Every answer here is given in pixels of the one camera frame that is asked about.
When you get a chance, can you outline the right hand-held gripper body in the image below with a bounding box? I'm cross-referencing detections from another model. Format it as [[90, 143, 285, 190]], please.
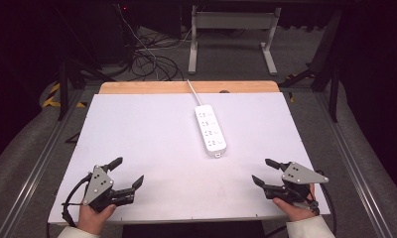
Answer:
[[261, 161, 331, 216]]

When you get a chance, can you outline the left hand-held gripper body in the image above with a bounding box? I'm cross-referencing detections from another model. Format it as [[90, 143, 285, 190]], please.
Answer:
[[82, 164, 137, 214]]

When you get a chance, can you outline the person's right hand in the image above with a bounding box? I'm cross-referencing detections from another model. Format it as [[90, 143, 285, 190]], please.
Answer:
[[272, 183, 319, 223]]

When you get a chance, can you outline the person's left hand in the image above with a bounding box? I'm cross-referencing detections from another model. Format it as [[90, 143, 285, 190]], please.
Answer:
[[75, 202, 117, 237]]

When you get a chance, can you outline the white board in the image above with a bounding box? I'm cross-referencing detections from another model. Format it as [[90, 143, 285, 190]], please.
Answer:
[[47, 91, 331, 226]]

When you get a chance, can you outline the white power strip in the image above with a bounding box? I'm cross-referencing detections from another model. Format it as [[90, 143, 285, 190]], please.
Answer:
[[194, 104, 228, 159]]

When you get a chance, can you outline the wooden table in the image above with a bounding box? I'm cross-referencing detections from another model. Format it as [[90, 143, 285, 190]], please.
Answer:
[[98, 79, 281, 95]]

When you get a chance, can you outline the black metal stand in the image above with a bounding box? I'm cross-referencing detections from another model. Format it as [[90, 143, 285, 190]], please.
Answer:
[[278, 9, 345, 124], [52, 58, 119, 122]]

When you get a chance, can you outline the yellow black hazard tape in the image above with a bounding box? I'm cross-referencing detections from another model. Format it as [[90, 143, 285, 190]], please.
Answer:
[[41, 81, 88, 109]]

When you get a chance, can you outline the left hand-held gripper black cable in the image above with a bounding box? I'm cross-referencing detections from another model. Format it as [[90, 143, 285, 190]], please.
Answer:
[[61, 173, 92, 228]]

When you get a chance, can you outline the aluminium floor rail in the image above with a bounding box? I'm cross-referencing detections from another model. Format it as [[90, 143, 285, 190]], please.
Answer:
[[0, 88, 88, 238], [313, 91, 395, 238]]

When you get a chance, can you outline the white power strip cable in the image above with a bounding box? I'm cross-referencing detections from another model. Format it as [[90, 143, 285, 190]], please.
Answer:
[[186, 78, 203, 108]]

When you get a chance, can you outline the tangle of black cables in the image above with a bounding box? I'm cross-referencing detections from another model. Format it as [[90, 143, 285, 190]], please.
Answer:
[[126, 28, 189, 82]]

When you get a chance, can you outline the white metal desk frame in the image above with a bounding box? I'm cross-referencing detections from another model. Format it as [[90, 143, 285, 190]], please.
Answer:
[[187, 4, 283, 76]]

